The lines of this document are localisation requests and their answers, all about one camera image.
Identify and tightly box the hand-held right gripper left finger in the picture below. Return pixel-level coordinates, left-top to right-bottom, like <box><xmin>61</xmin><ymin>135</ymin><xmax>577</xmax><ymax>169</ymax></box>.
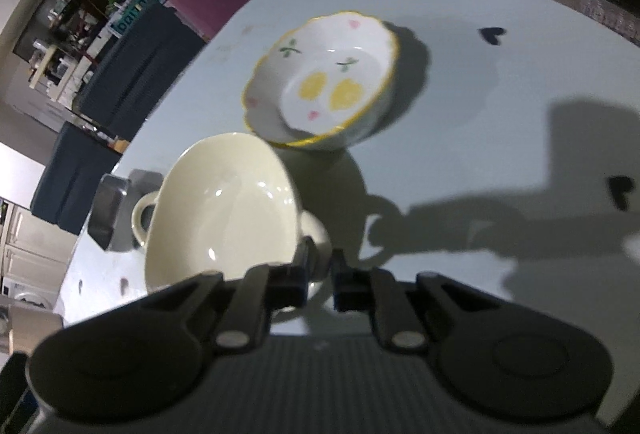
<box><xmin>142</xmin><ymin>236</ymin><xmax>321</xmax><ymax>356</ymax></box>

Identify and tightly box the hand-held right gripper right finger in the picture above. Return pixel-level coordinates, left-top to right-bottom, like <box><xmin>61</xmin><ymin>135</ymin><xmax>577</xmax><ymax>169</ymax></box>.
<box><xmin>331</xmin><ymin>249</ymin><xmax>506</xmax><ymax>351</ymax></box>

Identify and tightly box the cream two-handled bowl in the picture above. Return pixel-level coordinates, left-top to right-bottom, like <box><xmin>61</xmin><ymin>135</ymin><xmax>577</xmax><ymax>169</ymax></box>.
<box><xmin>131</xmin><ymin>132</ymin><xmax>332</xmax><ymax>310</ymax></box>

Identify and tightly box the floral scalloped bowl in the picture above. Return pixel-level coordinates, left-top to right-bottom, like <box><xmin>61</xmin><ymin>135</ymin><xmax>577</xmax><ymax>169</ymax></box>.
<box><xmin>242</xmin><ymin>11</ymin><xmax>401</xmax><ymax>150</ymax></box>

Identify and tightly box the dark blue chair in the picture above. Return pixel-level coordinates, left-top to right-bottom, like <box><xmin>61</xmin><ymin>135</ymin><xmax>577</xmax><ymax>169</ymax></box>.
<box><xmin>30</xmin><ymin>121</ymin><xmax>123</xmax><ymax>236</ymax></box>
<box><xmin>72</xmin><ymin>4</ymin><xmax>206</xmax><ymax>142</ymax></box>

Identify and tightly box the white kitchen base cabinet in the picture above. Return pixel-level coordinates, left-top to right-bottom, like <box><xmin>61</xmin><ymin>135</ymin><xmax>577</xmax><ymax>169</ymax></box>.
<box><xmin>0</xmin><ymin>199</ymin><xmax>78</xmax><ymax>287</ymax></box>

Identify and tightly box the teal sign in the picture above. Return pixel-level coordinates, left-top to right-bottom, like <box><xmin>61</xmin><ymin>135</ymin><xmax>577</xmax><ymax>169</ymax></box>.
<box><xmin>112</xmin><ymin>0</ymin><xmax>163</xmax><ymax>35</ymax></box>

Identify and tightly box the cream shelf rack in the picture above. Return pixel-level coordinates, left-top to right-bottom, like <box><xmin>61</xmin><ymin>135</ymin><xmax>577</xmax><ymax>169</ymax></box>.
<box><xmin>27</xmin><ymin>39</ymin><xmax>101</xmax><ymax>105</ymax></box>

